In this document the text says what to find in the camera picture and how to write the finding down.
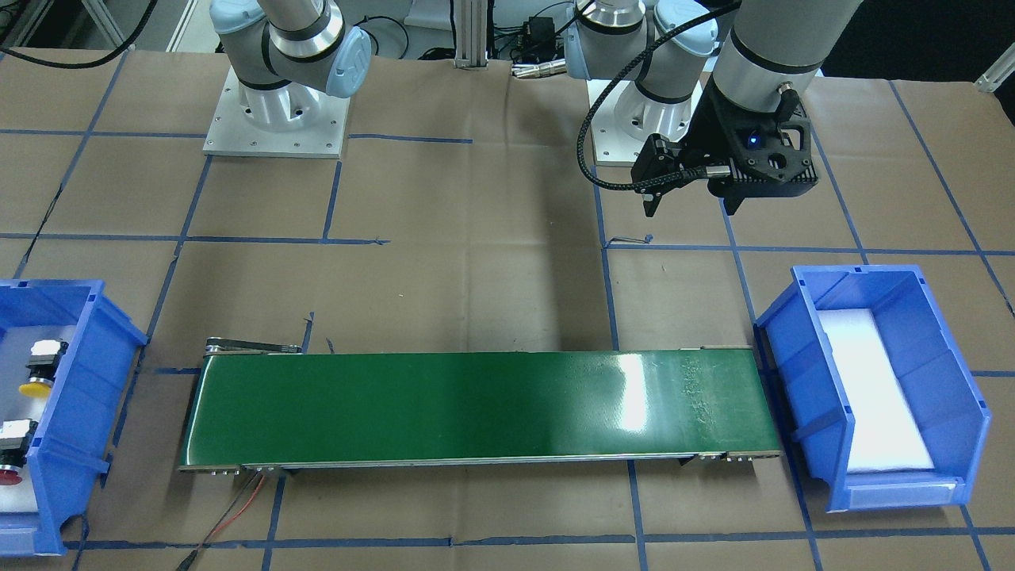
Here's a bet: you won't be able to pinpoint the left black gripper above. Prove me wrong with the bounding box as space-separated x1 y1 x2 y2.
631 79 819 218

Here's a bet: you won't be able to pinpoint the yellow push button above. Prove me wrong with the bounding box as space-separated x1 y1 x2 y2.
18 339 69 399

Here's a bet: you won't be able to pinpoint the red push button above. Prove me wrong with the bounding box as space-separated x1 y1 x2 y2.
1 419 39 485

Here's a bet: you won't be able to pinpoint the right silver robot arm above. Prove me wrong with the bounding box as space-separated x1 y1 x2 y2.
209 1 373 132

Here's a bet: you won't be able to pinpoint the blue bin with buttons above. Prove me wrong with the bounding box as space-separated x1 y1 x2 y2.
757 265 992 512

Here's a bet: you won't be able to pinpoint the black power adapter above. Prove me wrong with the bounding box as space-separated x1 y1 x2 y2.
519 16 556 56

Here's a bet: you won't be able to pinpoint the white foam pad source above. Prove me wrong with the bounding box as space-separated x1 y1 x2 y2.
817 308 934 473

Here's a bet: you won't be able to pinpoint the green conveyor belt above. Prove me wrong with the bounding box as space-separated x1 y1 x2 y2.
178 347 782 473

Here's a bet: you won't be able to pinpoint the empty blue bin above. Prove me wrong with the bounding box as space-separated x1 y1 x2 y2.
1 279 147 557

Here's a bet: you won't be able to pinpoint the white foam pad destination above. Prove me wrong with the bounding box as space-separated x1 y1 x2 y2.
0 322 79 512

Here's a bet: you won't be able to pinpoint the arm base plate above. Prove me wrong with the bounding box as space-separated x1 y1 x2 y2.
203 69 350 159
590 81 703 167

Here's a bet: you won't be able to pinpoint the black braided cable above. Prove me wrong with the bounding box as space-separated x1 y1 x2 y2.
576 0 742 193

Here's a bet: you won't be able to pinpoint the aluminium frame post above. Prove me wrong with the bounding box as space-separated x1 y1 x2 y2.
450 1 493 69

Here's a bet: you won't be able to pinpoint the red black conveyor wires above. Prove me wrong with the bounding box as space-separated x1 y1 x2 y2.
175 469 270 571

